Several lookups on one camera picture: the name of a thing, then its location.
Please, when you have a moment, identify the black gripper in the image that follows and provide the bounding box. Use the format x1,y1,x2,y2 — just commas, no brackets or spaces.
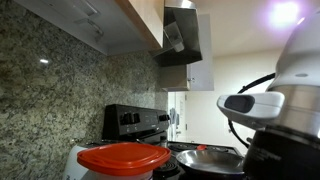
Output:
243,128,320,180

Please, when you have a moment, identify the orange plastic lid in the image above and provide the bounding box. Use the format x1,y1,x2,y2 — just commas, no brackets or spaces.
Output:
76,142,172,177

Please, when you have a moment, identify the steel frying pan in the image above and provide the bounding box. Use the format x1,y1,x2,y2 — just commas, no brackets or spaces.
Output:
175,149,246,177

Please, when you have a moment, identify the white room door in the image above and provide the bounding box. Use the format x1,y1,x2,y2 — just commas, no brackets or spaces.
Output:
168,92,188,141

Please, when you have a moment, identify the black electric stove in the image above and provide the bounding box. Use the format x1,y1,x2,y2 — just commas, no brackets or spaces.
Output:
101,104,248,180

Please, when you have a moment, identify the bright ceiling light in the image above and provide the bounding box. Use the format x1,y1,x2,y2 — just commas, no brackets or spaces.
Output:
268,1,301,28

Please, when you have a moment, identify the steel range hood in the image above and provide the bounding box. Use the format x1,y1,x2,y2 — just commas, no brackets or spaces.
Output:
148,0,203,67

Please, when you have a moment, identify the clear plastic container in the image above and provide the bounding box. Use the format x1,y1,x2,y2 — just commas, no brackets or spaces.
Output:
81,169,154,180

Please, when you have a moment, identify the wood upper cabinet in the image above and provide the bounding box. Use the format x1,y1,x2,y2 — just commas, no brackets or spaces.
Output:
13,0,165,57

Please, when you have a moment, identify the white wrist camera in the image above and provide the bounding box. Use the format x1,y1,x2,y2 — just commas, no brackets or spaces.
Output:
217,91,286,131

